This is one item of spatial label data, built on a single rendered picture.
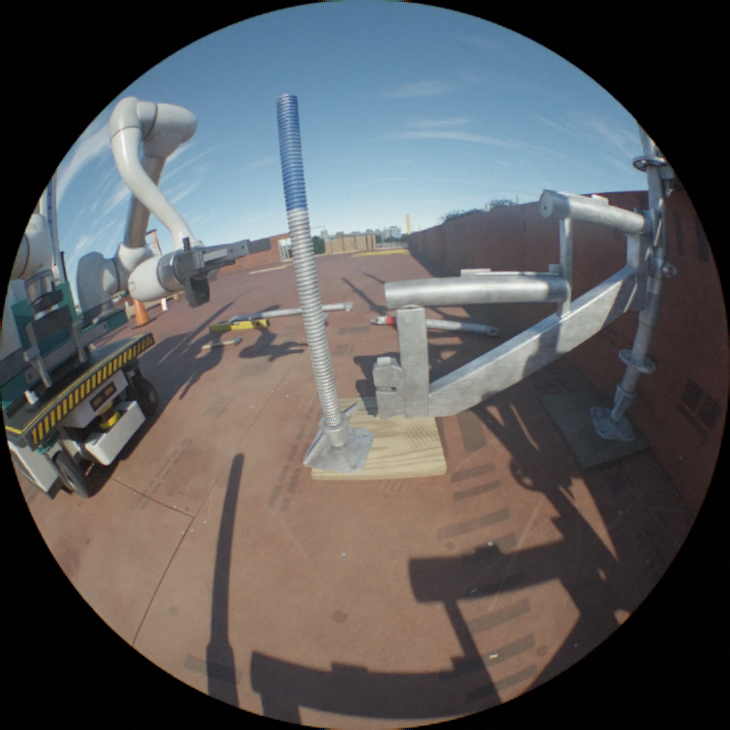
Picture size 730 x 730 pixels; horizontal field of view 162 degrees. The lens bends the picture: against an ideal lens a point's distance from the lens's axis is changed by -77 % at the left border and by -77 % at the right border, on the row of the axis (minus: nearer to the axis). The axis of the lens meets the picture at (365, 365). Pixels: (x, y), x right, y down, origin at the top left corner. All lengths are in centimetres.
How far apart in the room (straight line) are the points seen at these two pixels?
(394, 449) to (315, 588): 36
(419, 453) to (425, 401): 15
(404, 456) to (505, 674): 51
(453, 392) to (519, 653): 50
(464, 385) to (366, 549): 36
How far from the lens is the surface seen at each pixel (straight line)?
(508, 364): 52
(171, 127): 99
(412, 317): 44
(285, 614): 51
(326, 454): 63
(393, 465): 59
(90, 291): 116
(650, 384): 92
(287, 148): 48
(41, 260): 76
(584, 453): 74
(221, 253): 48
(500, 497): 59
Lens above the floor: 47
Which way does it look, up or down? 27 degrees down
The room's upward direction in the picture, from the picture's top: 6 degrees counter-clockwise
